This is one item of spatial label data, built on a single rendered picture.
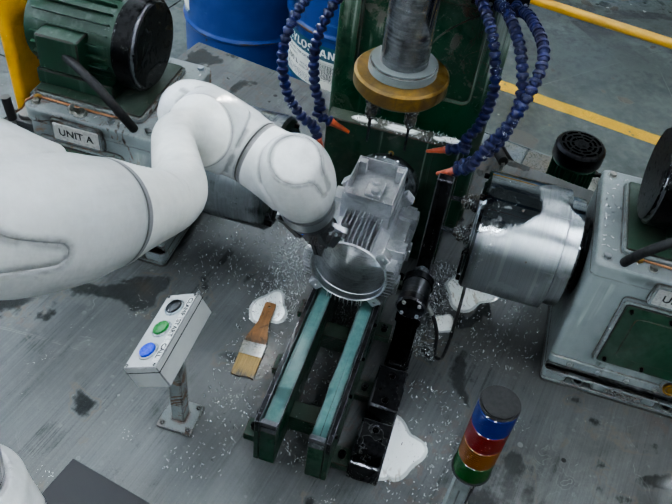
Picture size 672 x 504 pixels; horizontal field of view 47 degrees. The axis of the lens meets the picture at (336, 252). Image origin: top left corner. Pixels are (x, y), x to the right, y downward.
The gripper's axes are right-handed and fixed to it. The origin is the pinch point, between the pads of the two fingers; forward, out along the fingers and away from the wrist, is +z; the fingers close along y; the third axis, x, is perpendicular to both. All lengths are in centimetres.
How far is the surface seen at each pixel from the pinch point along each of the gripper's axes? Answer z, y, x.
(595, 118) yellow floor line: 215, -75, -153
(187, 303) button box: -7.8, 17.2, 18.7
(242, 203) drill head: 10.0, 19.1, -6.2
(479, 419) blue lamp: -24.2, -33.9, 24.4
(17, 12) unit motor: -6, 71, -27
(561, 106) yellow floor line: 216, -58, -156
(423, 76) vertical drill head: -10.6, -10.5, -32.5
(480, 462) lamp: -16.6, -36.3, 29.8
